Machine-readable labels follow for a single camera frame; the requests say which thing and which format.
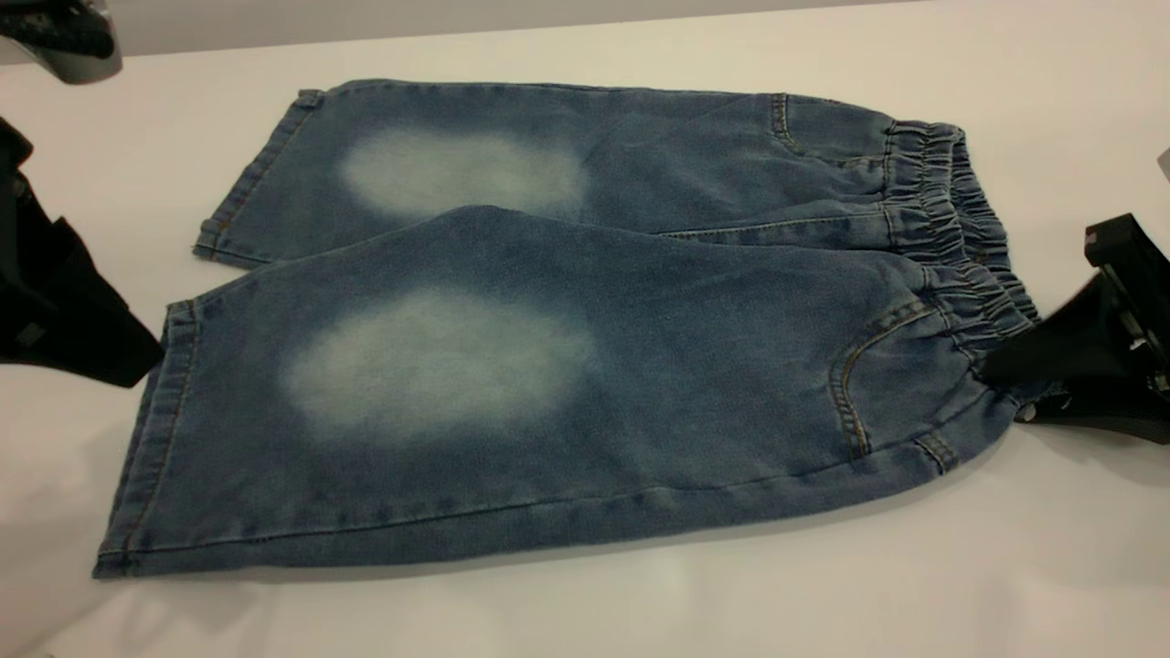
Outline blue denim jeans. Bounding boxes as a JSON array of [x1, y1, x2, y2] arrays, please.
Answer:
[[91, 78, 1069, 581]]

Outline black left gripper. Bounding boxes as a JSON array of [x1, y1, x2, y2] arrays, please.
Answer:
[[0, 119, 165, 389]]

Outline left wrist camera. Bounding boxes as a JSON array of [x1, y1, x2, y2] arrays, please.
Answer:
[[0, 0, 123, 86]]

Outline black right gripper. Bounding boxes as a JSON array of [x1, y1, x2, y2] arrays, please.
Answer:
[[983, 215, 1170, 445]]

